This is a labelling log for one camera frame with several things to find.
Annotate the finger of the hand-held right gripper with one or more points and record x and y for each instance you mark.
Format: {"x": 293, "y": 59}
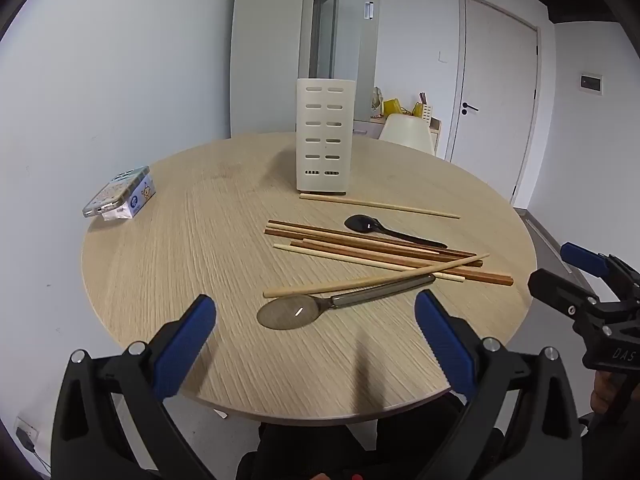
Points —
{"x": 557, "y": 292}
{"x": 582, "y": 255}

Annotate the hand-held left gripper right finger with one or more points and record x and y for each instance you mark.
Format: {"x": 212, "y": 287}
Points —
{"x": 445, "y": 342}

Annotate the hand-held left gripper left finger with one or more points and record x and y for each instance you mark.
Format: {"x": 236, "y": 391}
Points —
{"x": 185, "y": 345}

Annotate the dark brown chopstick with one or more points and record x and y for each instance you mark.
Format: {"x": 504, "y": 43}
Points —
{"x": 472, "y": 260}
{"x": 325, "y": 230}
{"x": 500, "y": 279}

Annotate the grey translucent spoon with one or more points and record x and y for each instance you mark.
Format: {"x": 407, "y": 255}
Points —
{"x": 287, "y": 311}

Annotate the curved light wooden chopstick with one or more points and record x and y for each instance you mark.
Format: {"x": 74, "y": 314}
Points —
{"x": 300, "y": 288}

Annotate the cream slotted utensil holder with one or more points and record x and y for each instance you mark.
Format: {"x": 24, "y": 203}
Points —
{"x": 325, "y": 135}

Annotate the person's right hand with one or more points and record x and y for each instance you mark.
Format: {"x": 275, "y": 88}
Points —
{"x": 600, "y": 392}

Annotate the black spoon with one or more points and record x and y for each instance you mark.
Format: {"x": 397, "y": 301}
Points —
{"x": 362, "y": 223}

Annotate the tissue pack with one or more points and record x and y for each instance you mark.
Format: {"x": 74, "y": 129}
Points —
{"x": 142, "y": 199}

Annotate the phone in patterned case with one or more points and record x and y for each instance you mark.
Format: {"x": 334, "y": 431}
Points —
{"x": 115, "y": 190}

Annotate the wooden side cabinet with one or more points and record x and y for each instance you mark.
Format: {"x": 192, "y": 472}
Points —
{"x": 437, "y": 135}

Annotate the white door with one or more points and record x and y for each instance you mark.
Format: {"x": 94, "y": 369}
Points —
{"x": 495, "y": 85}

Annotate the small cream utensil holder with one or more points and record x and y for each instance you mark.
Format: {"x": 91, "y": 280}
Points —
{"x": 426, "y": 112}

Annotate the cream plastic chair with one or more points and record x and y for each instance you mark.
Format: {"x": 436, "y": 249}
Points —
{"x": 405, "y": 132}

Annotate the yellow plastic bag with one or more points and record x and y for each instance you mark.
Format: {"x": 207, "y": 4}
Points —
{"x": 417, "y": 109}
{"x": 391, "y": 106}

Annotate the silver door pull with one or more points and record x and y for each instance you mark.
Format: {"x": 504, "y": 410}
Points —
{"x": 369, "y": 10}

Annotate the grey framed glass door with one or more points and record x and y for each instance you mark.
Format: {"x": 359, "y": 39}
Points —
{"x": 325, "y": 30}

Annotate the wall control panel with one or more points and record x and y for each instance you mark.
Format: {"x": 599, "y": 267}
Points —
{"x": 591, "y": 83}

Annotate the wall power outlet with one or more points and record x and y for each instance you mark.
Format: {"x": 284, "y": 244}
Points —
{"x": 26, "y": 430}

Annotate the white door frame panel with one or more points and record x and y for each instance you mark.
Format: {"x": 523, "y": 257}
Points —
{"x": 265, "y": 50}

